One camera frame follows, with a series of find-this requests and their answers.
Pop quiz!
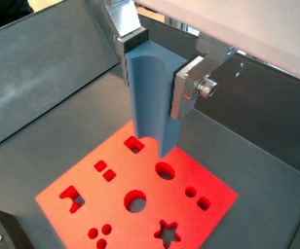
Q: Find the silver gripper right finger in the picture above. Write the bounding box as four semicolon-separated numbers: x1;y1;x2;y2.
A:
172;33;237;121

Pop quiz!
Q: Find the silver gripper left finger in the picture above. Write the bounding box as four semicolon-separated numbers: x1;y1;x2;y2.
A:
100;0;149;85

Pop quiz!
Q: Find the blue arch block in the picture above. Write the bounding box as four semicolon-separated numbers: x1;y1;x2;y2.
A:
125;41;187;158

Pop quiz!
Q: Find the person in dark clothing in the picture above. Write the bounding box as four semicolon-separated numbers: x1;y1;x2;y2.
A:
0;0;34;27

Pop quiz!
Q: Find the red shape sorter board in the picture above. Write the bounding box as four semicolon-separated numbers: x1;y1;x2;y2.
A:
36;124;237;249

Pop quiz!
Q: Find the black box corner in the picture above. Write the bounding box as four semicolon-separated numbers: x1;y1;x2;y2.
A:
0;211;36;249

